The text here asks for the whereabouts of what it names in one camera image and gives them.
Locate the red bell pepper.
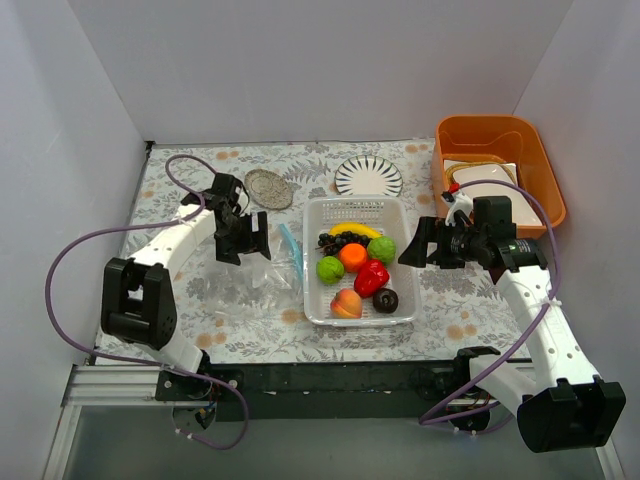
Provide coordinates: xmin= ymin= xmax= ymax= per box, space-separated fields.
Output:
xmin=354 ymin=259 xmax=390 ymax=298

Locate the clear zip top bag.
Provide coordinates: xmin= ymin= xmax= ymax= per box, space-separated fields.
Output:
xmin=205 ymin=226 xmax=302 ymax=323

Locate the black grape bunch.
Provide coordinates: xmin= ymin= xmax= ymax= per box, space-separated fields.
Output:
xmin=316 ymin=231 xmax=371 ymax=256

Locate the small green fruit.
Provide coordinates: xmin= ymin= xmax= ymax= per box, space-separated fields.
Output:
xmin=316 ymin=256 xmax=346 ymax=285

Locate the peach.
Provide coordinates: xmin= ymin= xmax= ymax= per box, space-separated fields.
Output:
xmin=330 ymin=289 xmax=363 ymax=319

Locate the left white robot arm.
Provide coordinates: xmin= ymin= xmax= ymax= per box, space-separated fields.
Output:
xmin=101 ymin=173 xmax=271 ymax=400

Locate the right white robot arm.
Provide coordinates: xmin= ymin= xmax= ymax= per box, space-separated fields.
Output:
xmin=399 ymin=192 xmax=626 ymax=453

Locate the large green custard apple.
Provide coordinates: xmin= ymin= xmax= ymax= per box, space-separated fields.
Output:
xmin=367 ymin=236 xmax=396 ymax=265

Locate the speckled grey oval dish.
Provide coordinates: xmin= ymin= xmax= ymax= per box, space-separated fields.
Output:
xmin=244 ymin=169 xmax=293 ymax=210

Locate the dark purple mangosteen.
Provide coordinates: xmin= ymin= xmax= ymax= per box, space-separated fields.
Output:
xmin=372 ymin=288 xmax=399 ymax=314

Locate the white plastic basket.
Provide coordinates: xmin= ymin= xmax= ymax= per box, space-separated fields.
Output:
xmin=303 ymin=196 xmax=421 ymax=327

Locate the orange fruit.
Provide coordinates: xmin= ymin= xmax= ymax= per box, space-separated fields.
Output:
xmin=337 ymin=243 xmax=369 ymax=273

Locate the white rectangular plate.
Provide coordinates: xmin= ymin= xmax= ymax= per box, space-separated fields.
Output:
xmin=464 ymin=183 xmax=542 ymax=226

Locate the floral tablecloth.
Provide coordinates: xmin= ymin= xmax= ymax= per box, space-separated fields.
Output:
xmin=132 ymin=139 xmax=519 ymax=363

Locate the yellow banana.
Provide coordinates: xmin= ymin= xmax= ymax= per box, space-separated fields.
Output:
xmin=329 ymin=222 xmax=382 ymax=239

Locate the blue striped round plate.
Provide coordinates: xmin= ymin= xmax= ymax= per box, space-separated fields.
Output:
xmin=334 ymin=155 xmax=403 ymax=197

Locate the orange plastic bin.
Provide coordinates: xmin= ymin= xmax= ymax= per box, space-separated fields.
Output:
xmin=432 ymin=114 xmax=568 ymax=239

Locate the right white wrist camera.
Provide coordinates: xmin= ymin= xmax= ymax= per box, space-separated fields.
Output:
xmin=441 ymin=182 xmax=473 ymax=227

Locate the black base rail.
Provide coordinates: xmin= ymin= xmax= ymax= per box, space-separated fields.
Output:
xmin=154 ymin=360 xmax=501 ymax=421

